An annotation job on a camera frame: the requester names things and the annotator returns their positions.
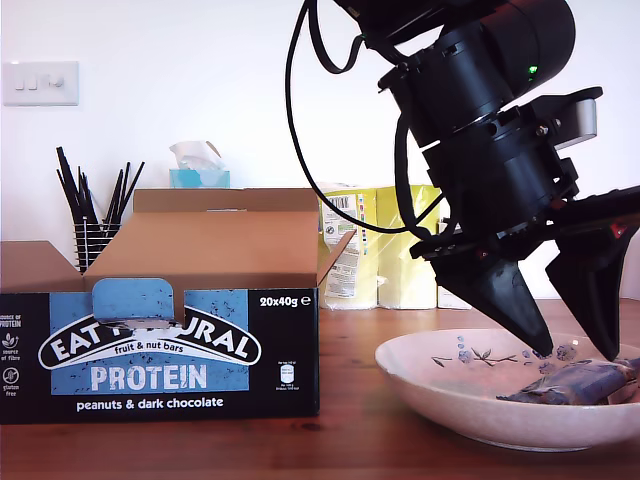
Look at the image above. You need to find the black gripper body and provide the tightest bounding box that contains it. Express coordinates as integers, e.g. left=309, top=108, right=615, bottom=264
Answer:
left=409, top=113, right=640, bottom=261

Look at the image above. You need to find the blue snack bar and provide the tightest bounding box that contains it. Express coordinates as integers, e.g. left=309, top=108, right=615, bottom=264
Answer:
left=495, top=357, right=640, bottom=406

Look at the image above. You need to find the blue black snack bar carton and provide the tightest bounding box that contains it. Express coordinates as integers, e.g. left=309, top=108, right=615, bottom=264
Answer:
left=0, top=187, right=359, bottom=426

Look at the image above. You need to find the small white printed carton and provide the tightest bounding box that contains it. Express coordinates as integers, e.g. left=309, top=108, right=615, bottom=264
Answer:
left=437, top=219, right=474, bottom=310

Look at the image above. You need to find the white plate blue floral print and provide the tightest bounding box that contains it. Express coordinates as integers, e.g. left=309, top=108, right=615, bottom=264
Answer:
left=374, top=327, right=640, bottom=450

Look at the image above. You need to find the yellow wrapped paper roll pack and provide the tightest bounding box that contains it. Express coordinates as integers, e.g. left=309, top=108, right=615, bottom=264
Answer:
left=317, top=183, right=444, bottom=310

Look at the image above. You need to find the white paper tissue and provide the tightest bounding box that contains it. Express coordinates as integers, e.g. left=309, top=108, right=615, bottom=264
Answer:
left=168, top=139, right=225, bottom=172

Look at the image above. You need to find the thin black stick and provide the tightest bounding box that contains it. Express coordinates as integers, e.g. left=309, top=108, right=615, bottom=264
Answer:
left=76, top=164, right=100, bottom=225
left=117, top=160, right=147, bottom=220
left=110, top=159, right=133, bottom=225
left=102, top=168, right=126, bottom=225
left=55, top=168, right=85, bottom=230
left=55, top=145, right=96, bottom=230

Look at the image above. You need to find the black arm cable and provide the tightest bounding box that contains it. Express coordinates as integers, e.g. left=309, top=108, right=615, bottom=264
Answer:
left=284, top=0, right=446, bottom=236
left=308, top=0, right=369, bottom=75
left=394, top=117, right=434, bottom=239

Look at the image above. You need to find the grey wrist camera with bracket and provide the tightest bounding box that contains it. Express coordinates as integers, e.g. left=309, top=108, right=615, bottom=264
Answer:
left=492, top=85, right=605, bottom=151

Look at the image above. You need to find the metal wire holder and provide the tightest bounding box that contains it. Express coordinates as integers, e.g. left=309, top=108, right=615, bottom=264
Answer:
left=73, top=219, right=124, bottom=275

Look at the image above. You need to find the white wall light switch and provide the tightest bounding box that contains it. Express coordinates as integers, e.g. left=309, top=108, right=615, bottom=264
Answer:
left=2, top=60, right=80, bottom=107

